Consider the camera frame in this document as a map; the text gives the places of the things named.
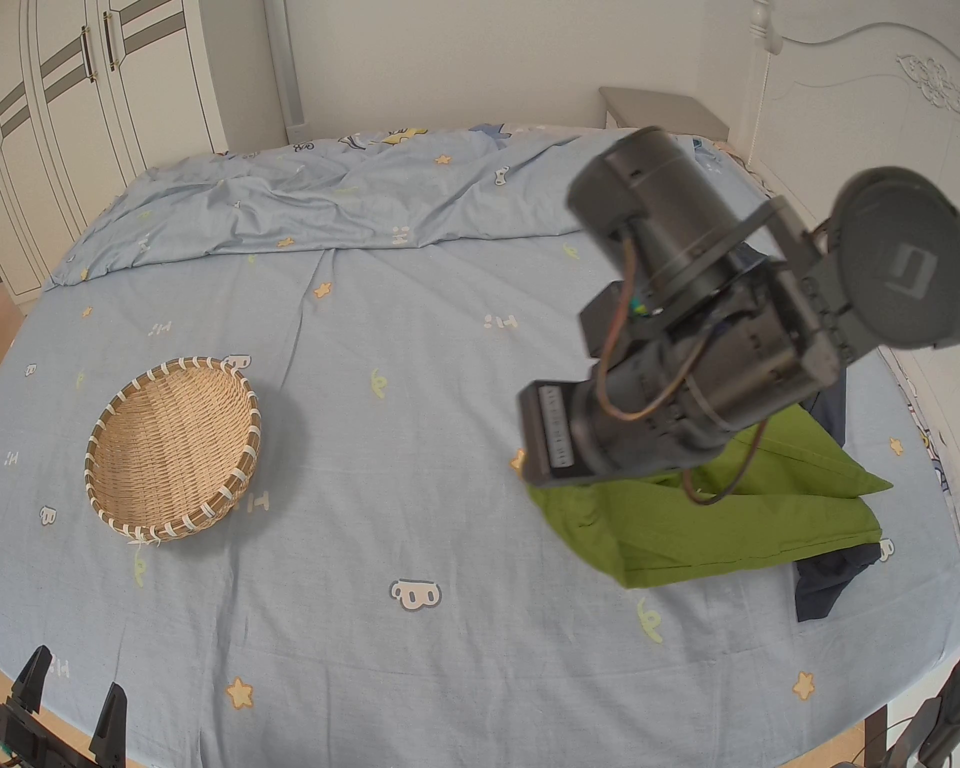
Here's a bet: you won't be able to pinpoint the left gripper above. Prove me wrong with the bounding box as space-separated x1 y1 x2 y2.
0 645 129 768

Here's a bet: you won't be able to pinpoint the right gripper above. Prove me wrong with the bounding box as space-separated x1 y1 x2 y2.
517 296 841 490

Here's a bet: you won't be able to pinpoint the green shorts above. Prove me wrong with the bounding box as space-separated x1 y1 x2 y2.
525 408 894 590

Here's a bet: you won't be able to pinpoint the dark blue garment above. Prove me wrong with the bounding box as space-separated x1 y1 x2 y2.
793 367 885 624

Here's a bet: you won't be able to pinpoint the round woven basket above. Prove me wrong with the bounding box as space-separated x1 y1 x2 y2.
84 356 262 547

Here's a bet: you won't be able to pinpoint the grey bedside table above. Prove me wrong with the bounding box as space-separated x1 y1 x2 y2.
598 86 730 144

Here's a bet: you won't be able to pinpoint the pale blue quilt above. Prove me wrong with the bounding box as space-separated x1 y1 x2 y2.
43 122 740 292

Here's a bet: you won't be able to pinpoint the white wardrobe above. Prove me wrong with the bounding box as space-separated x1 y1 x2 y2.
0 0 230 305

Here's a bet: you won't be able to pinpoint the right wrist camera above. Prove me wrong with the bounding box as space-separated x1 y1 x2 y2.
577 281 642 361

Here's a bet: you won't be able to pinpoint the grey wall duct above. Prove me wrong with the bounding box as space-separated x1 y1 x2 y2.
264 0 307 144

